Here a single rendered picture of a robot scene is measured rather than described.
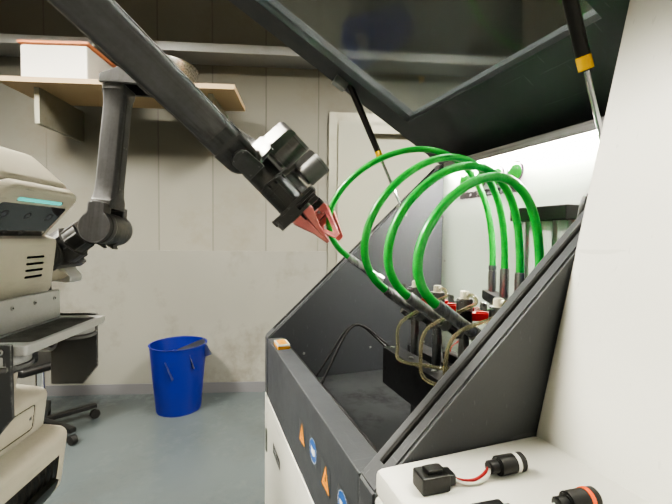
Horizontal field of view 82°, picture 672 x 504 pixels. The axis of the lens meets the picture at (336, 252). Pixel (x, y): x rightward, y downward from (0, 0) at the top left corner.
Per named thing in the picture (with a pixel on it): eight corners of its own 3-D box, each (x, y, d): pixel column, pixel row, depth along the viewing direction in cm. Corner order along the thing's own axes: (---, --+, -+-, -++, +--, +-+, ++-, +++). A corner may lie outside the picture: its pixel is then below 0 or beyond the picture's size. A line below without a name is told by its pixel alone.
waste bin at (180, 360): (219, 395, 295) (219, 330, 293) (205, 420, 256) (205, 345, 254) (161, 396, 293) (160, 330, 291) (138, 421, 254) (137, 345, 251)
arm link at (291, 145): (213, 140, 70) (228, 162, 65) (258, 93, 69) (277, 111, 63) (257, 176, 79) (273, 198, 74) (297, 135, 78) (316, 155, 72)
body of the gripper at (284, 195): (318, 191, 72) (290, 161, 71) (278, 229, 71) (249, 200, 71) (317, 195, 78) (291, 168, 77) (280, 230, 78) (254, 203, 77)
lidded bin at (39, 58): (118, 101, 272) (118, 66, 271) (90, 81, 236) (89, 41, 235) (54, 99, 268) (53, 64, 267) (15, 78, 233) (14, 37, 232)
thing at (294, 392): (267, 397, 104) (267, 338, 103) (283, 395, 105) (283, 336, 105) (356, 605, 46) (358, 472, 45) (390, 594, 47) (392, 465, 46)
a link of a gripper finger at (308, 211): (338, 233, 72) (303, 196, 71) (310, 260, 72) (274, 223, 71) (335, 233, 79) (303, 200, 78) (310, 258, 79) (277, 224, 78)
